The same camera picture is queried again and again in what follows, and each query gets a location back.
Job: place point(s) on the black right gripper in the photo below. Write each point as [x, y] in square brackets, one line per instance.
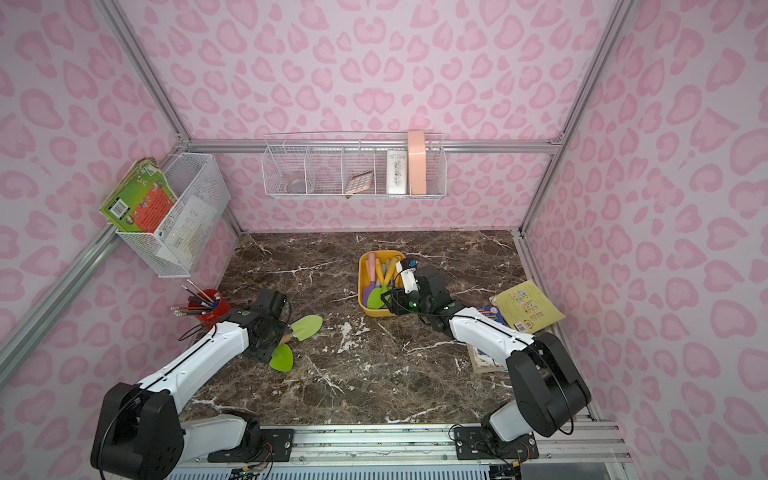
[395, 294]

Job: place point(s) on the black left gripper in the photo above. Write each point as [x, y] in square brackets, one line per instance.
[276, 339]

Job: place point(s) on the green shovel blue-tipped handle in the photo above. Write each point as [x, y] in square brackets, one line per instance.
[375, 300]

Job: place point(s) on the purple shovel pink handle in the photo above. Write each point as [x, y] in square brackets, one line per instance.
[370, 263]

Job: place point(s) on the green shovel yellow handle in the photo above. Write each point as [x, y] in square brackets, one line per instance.
[389, 271]

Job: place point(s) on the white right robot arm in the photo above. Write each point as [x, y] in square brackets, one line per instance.
[548, 389]

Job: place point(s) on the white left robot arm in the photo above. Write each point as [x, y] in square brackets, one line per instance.
[139, 434]

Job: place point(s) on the orange storage box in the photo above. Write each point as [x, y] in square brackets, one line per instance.
[384, 255]

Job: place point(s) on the white box on shelf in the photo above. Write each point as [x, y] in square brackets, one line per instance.
[396, 172]

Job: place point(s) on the pink box on shelf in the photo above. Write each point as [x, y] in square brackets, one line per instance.
[417, 164]

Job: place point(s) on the red pen cup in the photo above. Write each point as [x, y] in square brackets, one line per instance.
[209, 306]

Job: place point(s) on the blue comic book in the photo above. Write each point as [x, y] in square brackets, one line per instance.
[480, 361]

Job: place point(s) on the yellow-green paper booklet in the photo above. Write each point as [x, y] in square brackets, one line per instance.
[526, 308]

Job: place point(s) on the white paper in basket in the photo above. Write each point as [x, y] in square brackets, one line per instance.
[184, 235]

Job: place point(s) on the small calculator on shelf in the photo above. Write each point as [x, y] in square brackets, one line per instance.
[359, 183]

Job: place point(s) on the green red book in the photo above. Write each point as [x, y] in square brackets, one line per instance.
[141, 200]

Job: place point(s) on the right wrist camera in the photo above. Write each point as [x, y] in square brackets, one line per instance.
[406, 273]

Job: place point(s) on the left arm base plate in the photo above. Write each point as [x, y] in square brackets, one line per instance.
[259, 445]

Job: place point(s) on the white wire wall shelf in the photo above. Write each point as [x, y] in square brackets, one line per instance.
[313, 163]

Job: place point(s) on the white mesh wall basket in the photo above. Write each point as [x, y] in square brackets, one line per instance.
[189, 174]

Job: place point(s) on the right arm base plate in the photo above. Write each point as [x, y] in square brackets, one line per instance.
[480, 443]

